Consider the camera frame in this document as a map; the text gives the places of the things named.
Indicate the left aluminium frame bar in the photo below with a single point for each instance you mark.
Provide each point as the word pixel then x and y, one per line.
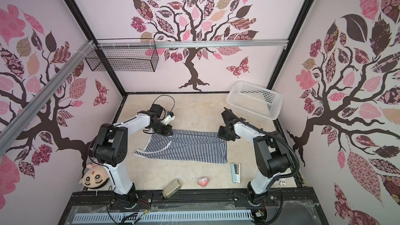
pixel 17 125

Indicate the plush doll head toy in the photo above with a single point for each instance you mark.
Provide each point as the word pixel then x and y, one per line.
pixel 95 177

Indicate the small white rabbit figurine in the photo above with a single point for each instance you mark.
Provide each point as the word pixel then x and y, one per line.
pixel 283 182

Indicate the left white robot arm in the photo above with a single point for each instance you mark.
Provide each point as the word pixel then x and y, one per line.
pixel 111 148

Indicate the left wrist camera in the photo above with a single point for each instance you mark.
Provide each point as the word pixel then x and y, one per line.
pixel 169 118

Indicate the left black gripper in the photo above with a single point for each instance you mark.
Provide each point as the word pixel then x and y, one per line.
pixel 169 128

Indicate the white plastic laundry basket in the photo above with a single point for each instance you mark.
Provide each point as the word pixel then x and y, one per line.
pixel 255 101

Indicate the blue white striped tank top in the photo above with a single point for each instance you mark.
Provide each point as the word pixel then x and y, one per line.
pixel 186 145

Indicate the rear aluminium frame bar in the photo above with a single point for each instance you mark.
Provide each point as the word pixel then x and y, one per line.
pixel 193 44

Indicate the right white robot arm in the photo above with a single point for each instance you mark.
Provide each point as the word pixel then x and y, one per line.
pixel 275 159

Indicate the tan rectangular box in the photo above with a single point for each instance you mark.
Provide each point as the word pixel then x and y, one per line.
pixel 171 189

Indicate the pink denture toy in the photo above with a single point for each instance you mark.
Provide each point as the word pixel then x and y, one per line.
pixel 203 181

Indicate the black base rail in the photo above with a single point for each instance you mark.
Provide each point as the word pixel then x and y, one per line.
pixel 154 198

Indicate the white slotted cable duct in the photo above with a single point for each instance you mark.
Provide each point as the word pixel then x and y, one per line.
pixel 160 216

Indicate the grey white stapler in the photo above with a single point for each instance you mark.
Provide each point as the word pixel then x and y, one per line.
pixel 236 173

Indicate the black wire mesh basket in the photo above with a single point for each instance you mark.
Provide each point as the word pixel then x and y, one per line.
pixel 129 55

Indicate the aluminium frame bar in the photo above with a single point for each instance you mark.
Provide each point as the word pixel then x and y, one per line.
pixel 193 44
pixel 17 125

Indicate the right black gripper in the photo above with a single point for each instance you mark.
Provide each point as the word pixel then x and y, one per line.
pixel 224 132

